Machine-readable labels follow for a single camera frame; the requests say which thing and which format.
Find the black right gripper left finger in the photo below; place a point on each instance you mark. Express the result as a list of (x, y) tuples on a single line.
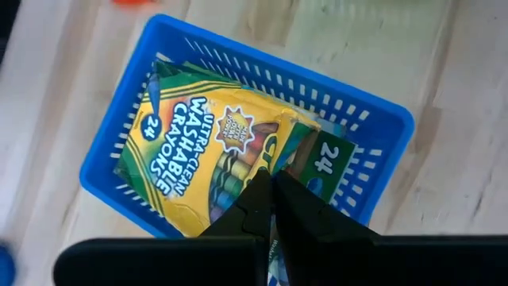
[(230, 258)]

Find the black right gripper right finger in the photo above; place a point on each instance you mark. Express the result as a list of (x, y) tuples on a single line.
[(329, 254)]

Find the yellow green crayon box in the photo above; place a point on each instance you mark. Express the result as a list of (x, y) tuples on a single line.
[(190, 139)]

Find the blue plastic basket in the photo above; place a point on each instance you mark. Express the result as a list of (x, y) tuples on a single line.
[(178, 35)]

